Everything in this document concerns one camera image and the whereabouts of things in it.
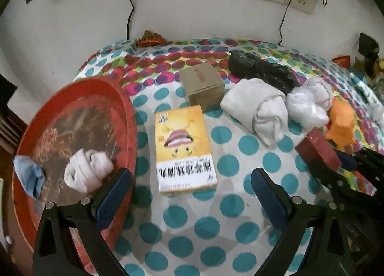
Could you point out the polka dot bed sheet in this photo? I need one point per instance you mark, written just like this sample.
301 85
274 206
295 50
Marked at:
234 159

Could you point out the round red tray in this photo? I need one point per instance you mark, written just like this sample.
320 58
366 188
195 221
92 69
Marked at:
75 120

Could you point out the black clamp stand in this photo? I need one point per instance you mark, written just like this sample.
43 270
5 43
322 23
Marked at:
368 51

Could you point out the dark wooden furniture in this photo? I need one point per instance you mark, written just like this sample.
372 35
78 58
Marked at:
9 120

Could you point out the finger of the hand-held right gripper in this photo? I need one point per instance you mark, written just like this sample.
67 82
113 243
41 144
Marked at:
348 160
333 183

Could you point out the black plastic bag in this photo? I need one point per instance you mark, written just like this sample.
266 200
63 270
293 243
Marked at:
261 67

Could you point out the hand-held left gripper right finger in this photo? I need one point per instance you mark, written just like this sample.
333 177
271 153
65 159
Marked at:
270 201

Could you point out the red orange snack wrapper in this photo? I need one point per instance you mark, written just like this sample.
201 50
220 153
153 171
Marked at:
150 39

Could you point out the blue rolled sock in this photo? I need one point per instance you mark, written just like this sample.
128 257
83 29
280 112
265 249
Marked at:
30 174

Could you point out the yellow corn toy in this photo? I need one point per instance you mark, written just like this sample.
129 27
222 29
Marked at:
380 66

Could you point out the white wall socket plate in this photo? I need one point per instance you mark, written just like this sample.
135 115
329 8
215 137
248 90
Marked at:
306 6

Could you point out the brown cardboard box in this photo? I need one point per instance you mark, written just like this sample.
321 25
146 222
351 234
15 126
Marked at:
204 87

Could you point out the white plastic bag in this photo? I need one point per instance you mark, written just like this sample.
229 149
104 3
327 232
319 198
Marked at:
306 105

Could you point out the dark red small box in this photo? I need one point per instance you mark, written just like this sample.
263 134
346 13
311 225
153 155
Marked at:
318 148

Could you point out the yellow cartoon box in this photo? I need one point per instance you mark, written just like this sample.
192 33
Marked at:
184 144

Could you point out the orange plastic bag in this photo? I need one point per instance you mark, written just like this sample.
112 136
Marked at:
342 123

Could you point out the small white rolled sock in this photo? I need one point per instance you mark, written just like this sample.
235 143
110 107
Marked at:
87 169

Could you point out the orange snack packet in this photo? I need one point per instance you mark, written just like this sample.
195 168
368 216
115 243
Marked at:
341 60

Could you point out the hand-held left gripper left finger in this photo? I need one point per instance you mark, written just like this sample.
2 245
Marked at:
114 201

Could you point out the large white sock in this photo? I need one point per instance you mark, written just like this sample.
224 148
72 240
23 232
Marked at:
255 111

